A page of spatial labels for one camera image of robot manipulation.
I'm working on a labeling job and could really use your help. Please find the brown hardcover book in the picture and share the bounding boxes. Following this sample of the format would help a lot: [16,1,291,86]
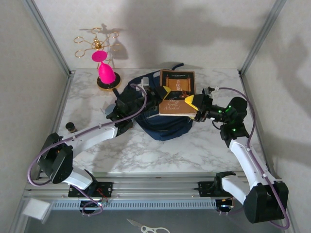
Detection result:
[157,69,197,117]

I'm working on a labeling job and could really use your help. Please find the grey-blue pencil case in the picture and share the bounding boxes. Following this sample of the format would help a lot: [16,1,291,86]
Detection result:
[101,101,116,115]

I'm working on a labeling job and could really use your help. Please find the navy blue backpack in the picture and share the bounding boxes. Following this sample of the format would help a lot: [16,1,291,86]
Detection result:
[104,63,195,142]

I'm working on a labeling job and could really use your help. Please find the pink plastic wine glass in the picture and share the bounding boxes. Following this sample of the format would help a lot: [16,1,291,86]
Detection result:
[91,50,116,85]

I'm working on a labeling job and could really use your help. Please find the dark cylindrical tube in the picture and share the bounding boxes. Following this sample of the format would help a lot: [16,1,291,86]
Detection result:
[65,122,79,133]

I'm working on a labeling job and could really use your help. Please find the white square box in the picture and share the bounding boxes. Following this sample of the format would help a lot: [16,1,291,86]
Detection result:
[22,198,52,224]

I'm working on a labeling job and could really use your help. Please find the gold wire glass rack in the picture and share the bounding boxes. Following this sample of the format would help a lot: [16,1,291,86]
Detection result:
[74,27,122,92]

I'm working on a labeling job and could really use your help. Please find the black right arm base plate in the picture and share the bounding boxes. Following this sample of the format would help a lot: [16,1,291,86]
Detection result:
[198,181,219,197]

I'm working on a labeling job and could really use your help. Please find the aluminium frame post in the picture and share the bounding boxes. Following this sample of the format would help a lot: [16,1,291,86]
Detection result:
[239,0,287,76]
[21,0,75,76]

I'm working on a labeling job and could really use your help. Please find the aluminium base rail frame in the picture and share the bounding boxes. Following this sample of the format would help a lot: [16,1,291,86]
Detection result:
[21,171,289,202]

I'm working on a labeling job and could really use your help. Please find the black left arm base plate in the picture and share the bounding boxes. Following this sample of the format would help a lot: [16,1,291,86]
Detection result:
[68,182,114,198]

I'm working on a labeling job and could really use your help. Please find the grey slotted cable duct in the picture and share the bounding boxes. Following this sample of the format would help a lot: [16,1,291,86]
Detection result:
[52,200,217,211]

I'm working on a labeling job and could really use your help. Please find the white-handled scissors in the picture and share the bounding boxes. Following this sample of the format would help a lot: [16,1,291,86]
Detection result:
[126,218,171,233]

